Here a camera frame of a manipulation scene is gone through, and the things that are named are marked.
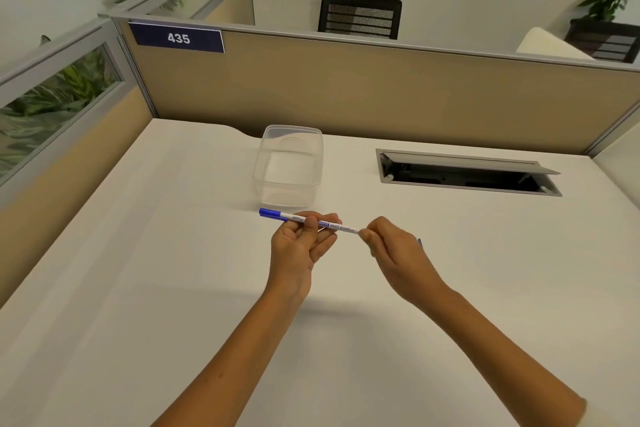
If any person's left hand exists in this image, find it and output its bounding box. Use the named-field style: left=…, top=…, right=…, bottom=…
left=265, top=213, right=344, bottom=300

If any person's right hand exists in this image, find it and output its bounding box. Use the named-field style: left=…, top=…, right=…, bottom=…
left=359, top=216, right=447, bottom=306

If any white marker with blue cap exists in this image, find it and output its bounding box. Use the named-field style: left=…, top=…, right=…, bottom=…
left=258, top=208, right=362, bottom=236

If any person's left forearm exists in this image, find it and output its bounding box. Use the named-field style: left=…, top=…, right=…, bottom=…
left=150, top=284, right=312, bottom=427

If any person's right forearm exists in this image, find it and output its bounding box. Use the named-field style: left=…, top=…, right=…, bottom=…
left=417, top=284, right=589, bottom=427

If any clear plastic container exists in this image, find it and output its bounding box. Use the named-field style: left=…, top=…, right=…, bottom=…
left=252, top=124, right=325, bottom=210

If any beige desk partition panel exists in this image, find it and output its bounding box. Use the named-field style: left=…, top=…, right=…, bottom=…
left=110, top=15, right=640, bottom=157

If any blue number sign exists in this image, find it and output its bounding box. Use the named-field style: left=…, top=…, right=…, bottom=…
left=128, top=21, right=226, bottom=54

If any black mesh planter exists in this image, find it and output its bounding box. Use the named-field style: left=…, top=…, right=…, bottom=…
left=317, top=0, right=403, bottom=41
left=564, top=17, right=640, bottom=64

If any beige partition with glass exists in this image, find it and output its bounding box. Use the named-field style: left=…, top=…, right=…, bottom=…
left=0, top=16, right=154, bottom=310

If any beige side partition panel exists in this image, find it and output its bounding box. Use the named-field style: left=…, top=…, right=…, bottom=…
left=589, top=104, right=640, bottom=202

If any white chair back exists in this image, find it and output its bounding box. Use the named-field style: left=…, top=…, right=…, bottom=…
left=515, top=26, right=597, bottom=61

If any green leafy plant behind glass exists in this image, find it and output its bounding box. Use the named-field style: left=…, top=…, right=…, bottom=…
left=0, top=35, right=127, bottom=181

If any grey desk cable box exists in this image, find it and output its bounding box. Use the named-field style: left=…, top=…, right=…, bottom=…
left=375, top=147, right=563, bottom=197

